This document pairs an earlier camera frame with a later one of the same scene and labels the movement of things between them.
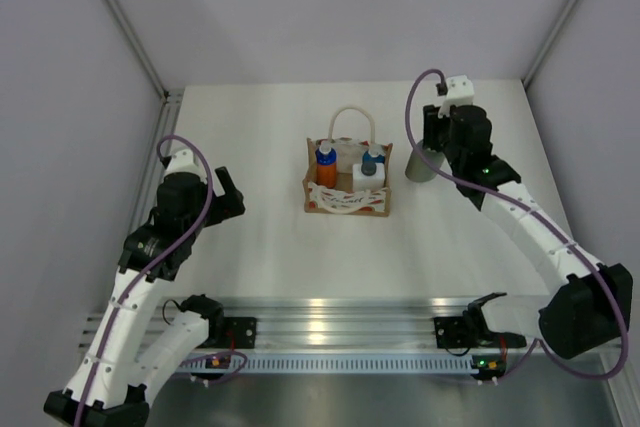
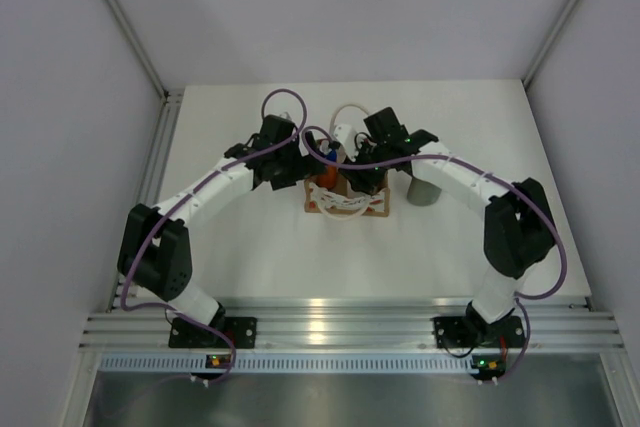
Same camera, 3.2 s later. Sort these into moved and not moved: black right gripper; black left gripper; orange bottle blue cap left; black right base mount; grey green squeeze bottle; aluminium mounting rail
Moved: grey green squeeze bottle; black left gripper; black right gripper
Not moved: aluminium mounting rail; orange bottle blue cap left; black right base mount
